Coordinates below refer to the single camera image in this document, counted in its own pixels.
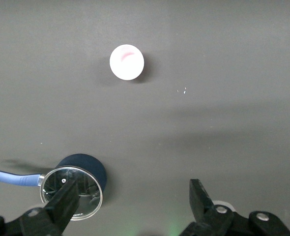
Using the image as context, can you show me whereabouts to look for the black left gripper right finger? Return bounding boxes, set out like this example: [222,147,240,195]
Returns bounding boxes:
[179,178,290,236]

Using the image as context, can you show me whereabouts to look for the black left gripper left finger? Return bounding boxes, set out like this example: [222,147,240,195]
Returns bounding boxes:
[0,178,81,236]

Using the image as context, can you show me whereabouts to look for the dark blue saucepan blue handle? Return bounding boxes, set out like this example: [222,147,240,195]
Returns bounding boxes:
[0,153,108,221]

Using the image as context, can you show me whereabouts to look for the pink plastic cup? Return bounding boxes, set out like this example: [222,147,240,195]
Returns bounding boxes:
[109,44,145,81]

